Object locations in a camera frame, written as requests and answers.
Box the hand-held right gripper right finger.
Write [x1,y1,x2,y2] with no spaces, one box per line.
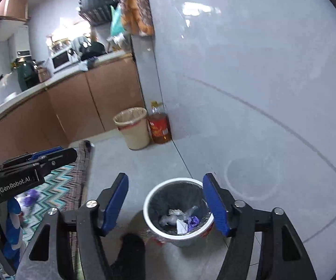
[202,173,317,280]

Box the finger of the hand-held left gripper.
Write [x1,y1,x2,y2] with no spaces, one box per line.
[38,148,78,177]
[2,147,64,167]

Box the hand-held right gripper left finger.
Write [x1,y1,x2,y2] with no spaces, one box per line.
[15,173,129,280]

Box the white trash bin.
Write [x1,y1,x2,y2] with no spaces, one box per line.
[143,177,215,247]

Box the beige trash bin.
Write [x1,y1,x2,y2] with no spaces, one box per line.
[113,108,151,151]

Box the person's left hand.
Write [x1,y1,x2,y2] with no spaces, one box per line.
[0,198,26,266]

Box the purple wrapper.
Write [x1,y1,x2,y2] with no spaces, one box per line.
[187,216,200,231]
[22,189,40,209]

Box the zigzag patterned rug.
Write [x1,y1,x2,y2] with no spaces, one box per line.
[0,140,94,280]

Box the crumpled white paper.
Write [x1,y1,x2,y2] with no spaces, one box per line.
[176,219,189,235]

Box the brown kitchen counter cabinet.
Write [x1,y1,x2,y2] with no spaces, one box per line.
[0,49,145,164]

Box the person's shoe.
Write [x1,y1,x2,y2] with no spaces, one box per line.
[110,233,146,280]

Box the brown box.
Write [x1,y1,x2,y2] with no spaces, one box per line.
[37,67,51,83]

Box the dark green appliance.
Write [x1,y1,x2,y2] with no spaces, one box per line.
[15,58,40,91]

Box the cooking oil bottle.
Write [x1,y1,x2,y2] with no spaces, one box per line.
[147,101,172,144]

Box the white microwave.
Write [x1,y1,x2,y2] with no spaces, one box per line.
[50,49,78,74]

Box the blue cloth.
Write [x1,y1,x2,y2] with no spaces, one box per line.
[79,58,99,71]

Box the black pot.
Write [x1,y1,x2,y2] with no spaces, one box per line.
[79,41,107,60]

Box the grey cloth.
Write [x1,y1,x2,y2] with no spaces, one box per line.
[70,36,91,53]

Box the white tall appliance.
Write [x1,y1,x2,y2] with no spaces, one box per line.
[0,20,31,73]

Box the clear plastic container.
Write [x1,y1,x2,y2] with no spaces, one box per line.
[107,33,131,52]

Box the teal plastic bag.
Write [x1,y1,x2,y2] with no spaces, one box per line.
[110,4,125,35]

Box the black dish rack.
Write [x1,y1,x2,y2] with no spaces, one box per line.
[77,0,122,25]

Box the orange patterned towel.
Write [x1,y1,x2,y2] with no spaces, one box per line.
[120,0,154,37]

